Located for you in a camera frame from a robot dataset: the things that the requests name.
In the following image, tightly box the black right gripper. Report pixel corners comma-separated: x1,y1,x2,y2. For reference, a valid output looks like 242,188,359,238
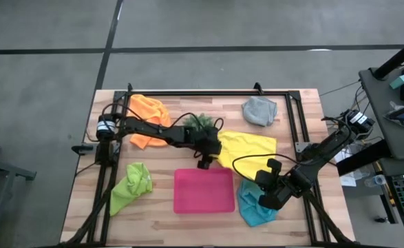
258,158,312,211

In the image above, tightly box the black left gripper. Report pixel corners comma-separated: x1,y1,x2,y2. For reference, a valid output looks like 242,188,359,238
184,125,223,170

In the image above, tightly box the yellow microfiber towel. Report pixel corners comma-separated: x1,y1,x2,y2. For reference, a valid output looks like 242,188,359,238
216,130,278,181

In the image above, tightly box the pink translucent plastic bin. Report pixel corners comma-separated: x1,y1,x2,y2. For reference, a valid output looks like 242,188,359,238
173,167,236,215

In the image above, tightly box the grey microfiber towel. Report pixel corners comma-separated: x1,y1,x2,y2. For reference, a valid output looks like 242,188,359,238
241,96,279,127

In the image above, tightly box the blue microfiber towel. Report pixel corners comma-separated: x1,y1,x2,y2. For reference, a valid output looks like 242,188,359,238
236,178,280,228

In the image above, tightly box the orange microfiber towel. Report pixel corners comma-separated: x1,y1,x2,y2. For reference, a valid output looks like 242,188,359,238
127,94,173,150

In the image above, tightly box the lime green microfiber towel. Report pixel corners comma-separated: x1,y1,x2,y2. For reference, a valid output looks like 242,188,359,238
109,162,153,218

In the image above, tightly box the green artificial potted plant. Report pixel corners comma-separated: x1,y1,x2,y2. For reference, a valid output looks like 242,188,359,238
182,112,220,134

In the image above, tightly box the white paper sheet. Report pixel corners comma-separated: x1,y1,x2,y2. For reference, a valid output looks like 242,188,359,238
339,172,358,188

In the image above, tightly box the clear plastic bottle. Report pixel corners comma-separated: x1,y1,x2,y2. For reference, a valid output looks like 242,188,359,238
363,174,387,188

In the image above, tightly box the grey side desk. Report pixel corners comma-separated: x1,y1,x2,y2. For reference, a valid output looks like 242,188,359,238
358,66,404,160

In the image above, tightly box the black clamp knob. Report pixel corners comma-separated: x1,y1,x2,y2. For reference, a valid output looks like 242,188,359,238
71,143,95,156

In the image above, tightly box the small teal box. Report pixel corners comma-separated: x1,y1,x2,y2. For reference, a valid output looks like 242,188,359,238
389,74,404,90

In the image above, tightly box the black slanted pole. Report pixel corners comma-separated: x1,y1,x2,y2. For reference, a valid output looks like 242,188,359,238
372,32,404,81

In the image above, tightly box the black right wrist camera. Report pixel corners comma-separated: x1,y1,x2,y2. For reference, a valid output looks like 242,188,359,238
255,170,275,189

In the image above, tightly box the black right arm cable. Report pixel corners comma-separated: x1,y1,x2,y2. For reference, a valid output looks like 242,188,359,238
231,153,301,183

